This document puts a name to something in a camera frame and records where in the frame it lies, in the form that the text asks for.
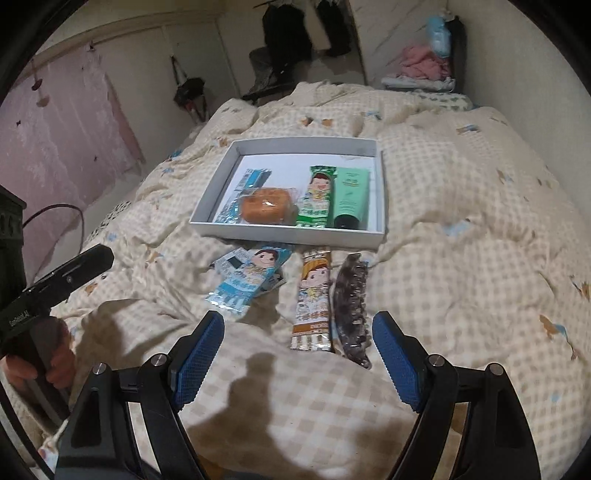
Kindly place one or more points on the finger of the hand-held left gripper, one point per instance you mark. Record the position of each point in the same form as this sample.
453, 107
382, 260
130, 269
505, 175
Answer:
85, 267

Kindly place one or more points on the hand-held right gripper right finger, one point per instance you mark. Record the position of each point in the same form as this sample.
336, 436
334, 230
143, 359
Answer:
397, 364

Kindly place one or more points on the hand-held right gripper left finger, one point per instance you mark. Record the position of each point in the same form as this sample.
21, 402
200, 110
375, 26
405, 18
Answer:
198, 364

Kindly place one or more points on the dark glitter hair claw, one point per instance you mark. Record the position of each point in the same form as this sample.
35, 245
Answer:
351, 300

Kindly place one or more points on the blue candy packet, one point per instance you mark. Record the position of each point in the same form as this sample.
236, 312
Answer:
244, 281
251, 180

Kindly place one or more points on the orange candy packet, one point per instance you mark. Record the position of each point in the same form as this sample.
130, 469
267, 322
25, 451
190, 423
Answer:
314, 295

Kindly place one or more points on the bread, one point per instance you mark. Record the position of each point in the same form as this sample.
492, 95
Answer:
268, 205

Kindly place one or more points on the green cream tube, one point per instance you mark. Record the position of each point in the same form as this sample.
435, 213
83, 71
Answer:
351, 194

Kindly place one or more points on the green candy packet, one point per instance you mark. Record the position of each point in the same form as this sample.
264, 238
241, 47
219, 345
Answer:
316, 198

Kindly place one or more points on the white cardboard box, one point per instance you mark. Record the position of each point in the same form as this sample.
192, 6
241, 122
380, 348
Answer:
277, 161

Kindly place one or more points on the person's left hand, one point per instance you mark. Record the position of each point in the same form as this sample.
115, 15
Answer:
62, 360

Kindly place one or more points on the cream checked blanket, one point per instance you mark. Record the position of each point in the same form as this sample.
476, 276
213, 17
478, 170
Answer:
461, 277

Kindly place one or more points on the pink curtain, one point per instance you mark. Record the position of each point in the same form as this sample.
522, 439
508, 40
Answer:
60, 152

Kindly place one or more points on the black handbag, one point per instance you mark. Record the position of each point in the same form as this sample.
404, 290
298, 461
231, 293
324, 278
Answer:
189, 90

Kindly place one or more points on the chair with striped cloth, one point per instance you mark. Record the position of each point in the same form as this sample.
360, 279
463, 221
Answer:
265, 78

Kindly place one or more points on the white patterned pillow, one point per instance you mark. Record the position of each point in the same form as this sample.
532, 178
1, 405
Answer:
443, 99

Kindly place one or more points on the folded white clothes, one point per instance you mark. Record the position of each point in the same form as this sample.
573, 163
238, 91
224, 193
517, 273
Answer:
415, 83

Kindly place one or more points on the pink clothes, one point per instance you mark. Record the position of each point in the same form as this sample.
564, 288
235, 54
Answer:
422, 62

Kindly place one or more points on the black jacket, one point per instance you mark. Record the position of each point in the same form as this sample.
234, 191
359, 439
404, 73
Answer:
286, 32

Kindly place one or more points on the black chair back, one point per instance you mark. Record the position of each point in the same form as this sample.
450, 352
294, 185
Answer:
458, 50

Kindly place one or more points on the light blue plastic bag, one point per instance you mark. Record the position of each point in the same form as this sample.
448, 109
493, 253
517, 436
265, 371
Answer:
437, 34

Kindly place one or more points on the black hanging garment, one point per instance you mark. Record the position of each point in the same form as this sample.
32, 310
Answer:
332, 27

